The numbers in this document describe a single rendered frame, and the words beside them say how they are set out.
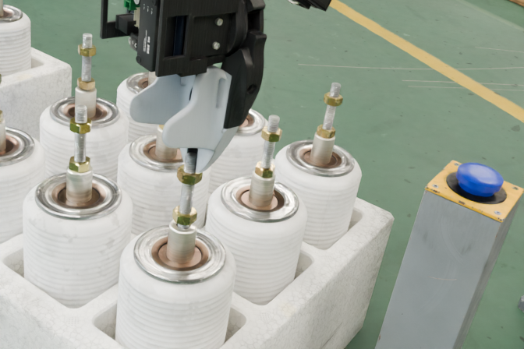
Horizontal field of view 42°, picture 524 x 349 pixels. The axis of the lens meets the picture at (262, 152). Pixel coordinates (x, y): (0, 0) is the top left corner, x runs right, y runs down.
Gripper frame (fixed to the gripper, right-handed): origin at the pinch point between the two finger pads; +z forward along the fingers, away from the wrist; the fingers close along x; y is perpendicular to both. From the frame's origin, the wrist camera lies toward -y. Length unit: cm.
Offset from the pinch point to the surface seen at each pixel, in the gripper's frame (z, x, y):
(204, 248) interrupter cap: 9.5, 0.5, -1.0
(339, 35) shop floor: 35, -86, -117
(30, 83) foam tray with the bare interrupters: 18, -51, -9
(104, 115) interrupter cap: 9.5, -24.2, -5.5
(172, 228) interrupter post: 6.7, -0.1, 2.1
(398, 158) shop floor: 35, -29, -73
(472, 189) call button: 2.9, 12.0, -20.5
